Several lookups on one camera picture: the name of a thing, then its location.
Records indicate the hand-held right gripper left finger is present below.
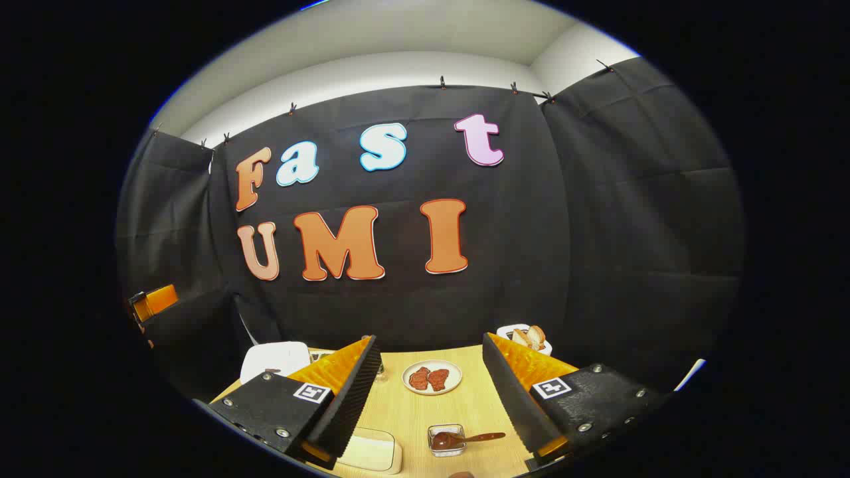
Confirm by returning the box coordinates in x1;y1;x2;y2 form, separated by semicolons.
209;335;383;471

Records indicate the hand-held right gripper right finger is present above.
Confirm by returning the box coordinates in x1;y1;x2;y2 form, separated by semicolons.
483;332;665;465

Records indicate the brown wooden spoon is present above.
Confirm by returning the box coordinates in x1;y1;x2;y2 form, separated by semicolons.
433;432;506;452

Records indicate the clear plastic rice box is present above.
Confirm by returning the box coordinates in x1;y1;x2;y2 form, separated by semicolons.
337;428;403;475

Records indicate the metal wire chopstick holder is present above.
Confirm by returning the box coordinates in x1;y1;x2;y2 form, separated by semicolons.
428;424;466;457

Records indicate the white rice cooker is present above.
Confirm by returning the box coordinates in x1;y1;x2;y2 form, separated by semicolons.
240;342;311;386

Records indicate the white round plate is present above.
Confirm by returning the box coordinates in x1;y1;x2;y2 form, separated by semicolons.
402;360;463;396

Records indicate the white toaster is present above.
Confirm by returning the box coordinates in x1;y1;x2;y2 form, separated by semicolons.
497;323;553;356

